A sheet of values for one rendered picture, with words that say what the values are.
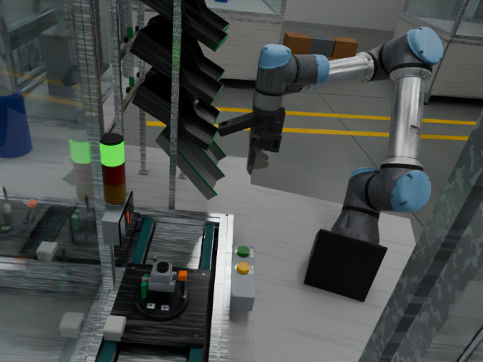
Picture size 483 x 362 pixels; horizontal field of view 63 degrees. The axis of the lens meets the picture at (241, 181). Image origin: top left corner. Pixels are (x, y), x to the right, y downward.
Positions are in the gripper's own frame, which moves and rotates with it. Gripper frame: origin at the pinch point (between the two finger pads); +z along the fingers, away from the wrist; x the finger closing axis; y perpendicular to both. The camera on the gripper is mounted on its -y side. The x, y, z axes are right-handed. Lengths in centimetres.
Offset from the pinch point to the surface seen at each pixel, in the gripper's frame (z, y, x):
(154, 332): 25.9, -19.6, -37.7
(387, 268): 36, 55, 3
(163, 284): 17.7, -18.8, -29.9
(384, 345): -46, -1, -87
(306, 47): 95, 108, 540
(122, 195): -5.1, -29.3, -25.2
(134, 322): 26, -25, -35
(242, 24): 41, 1, 388
